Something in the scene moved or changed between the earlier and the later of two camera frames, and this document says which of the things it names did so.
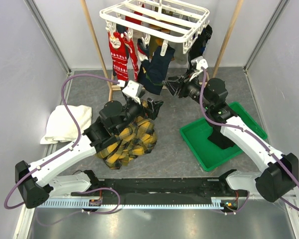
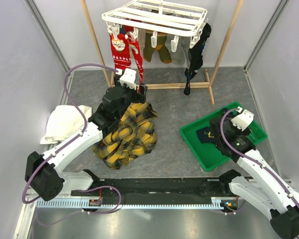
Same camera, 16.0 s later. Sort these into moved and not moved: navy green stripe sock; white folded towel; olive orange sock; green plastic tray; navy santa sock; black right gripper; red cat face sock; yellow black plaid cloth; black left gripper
Moved: navy green stripe sock; navy santa sock; black right gripper; olive orange sock; black left gripper
Not moved: green plastic tray; white folded towel; red cat face sock; yellow black plaid cloth
